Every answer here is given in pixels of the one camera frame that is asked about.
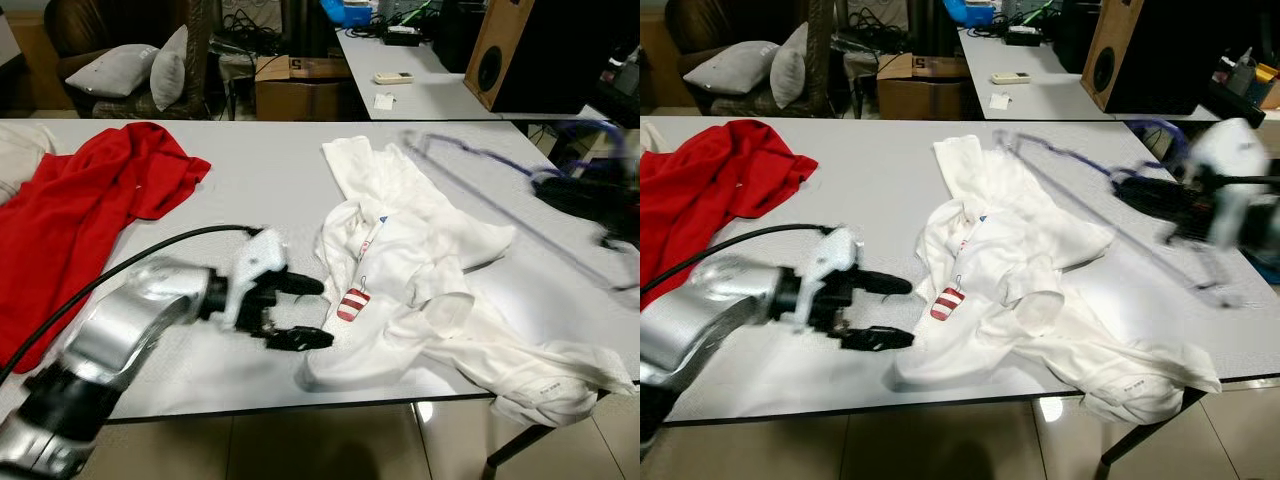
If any red polo shirt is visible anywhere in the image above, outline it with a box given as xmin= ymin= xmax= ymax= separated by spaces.
xmin=0 ymin=122 xmax=212 ymax=374
xmin=640 ymin=118 xmax=819 ymax=313

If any purple wire hanger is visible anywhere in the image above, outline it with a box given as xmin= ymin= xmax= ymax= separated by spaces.
xmin=403 ymin=118 xmax=641 ymax=293
xmin=993 ymin=116 xmax=1249 ymax=309

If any blue plastic container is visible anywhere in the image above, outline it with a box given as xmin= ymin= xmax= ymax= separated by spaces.
xmin=320 ymin=0 xmax=377 ymax=29
xmin=945 ymin=0 xmax=1000 ymax=29

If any brown armchair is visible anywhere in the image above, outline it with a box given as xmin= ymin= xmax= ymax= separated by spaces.
xmin=44 ymin=0 xmax=213 ymax=119
xmin=664 ymin=0 xmax=833 ymax=119

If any black table leg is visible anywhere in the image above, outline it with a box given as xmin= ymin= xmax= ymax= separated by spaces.
xmin=483 ymin=390 xmax=613 ymax=480
xmin=1095 ymin=385 xmax=1208 ymax=480

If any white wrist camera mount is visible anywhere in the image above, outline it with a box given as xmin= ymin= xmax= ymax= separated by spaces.
xmin=222 ymin=228 xmax=289 ymax=331
xmin=1185 ymin=118 xmax=1273 ymax=251
xmin=805 ymin=227 xmax=864 ymax=331

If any grey cushion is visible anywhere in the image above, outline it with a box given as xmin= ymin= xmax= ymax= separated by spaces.
xmin=770 ymin=22 xmax=810 ymax=109
xmin=65 ymin=44 xmax=161 ymax=99
xmin=150 ymin=25 xmax=190 ymax=112
xmin=683 ymin=40 xmax=783 ymax=97

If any wooden black loudspeaker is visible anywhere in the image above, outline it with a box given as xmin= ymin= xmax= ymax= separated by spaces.
xmin=1082 ymin=0 xmax=1251 ymax=116
xmin=464 ymin=0 xmax=641 ymax=114

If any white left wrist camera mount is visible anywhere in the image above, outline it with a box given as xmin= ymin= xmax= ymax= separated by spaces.
xmin=805 ymin=227 xmax=864 ymax=331
xmin=222 ymin=228 xmax=289 ymax=331

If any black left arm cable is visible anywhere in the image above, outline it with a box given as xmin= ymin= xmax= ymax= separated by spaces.
xmin=640 ymin=222 xmax=837 ymax=297
xmin=0 ymin=224 xmax=265 ymax=389

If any open brown cardboard box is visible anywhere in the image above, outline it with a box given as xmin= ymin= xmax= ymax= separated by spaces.
xmin=877 ymin=53 xmax=973 ymax=122
xmin=255 ymin=55 xmax=354 ymax=122

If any white shirt flag print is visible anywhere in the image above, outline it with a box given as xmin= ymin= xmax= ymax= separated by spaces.
xmin=885 ymin=135 xmax=1223 ymax=426
xmin=298 ymin=137 xmax=637 ymax=429

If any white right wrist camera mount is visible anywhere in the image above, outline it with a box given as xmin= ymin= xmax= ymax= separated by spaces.
xmin=1185 ymin=118 xmax=1273 ymax=251

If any cream cloth pile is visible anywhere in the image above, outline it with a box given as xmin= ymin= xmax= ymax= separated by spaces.
xmin=0 ymin=122 xmax=57 ymax=203

